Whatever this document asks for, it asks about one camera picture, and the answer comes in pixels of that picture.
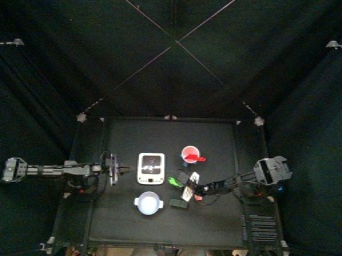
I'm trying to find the red cup with blue base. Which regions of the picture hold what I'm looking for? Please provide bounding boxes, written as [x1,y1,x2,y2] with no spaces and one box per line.
[179,145,209,167]

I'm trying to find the white round bowl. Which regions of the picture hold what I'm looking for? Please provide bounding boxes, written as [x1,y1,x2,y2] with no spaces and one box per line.
[133,190,166,216]

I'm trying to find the thin diagonal cord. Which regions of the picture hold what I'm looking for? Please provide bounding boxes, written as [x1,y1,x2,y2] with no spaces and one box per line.
[82,0,237,114]
[125,0,260,118]

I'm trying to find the white text label sticker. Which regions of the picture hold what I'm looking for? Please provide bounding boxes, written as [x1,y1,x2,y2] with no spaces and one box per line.
[248,213,280,245]

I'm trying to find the green toy peas pod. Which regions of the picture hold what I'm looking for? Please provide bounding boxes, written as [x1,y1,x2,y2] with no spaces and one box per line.
[169,177,185,188]

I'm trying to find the white toy kitchen scale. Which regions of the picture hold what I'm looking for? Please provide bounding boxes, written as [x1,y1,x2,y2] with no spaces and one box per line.
[137,152,167,186]

